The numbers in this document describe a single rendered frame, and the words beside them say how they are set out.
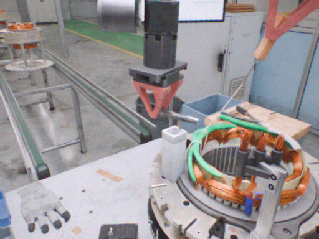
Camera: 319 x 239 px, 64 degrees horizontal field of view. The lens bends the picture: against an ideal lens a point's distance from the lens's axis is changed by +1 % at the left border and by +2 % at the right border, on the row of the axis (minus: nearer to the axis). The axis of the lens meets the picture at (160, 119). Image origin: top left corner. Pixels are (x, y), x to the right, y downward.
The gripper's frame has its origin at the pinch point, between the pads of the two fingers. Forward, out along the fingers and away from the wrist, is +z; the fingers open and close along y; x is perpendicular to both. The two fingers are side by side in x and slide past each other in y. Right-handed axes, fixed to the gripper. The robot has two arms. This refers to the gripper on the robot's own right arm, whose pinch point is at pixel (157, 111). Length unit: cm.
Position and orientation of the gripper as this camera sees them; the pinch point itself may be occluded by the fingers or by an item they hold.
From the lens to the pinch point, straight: 49.5
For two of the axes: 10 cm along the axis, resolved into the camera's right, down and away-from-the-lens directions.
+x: 8.4, 2.8, -4.6
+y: -5.4, 3.7, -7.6
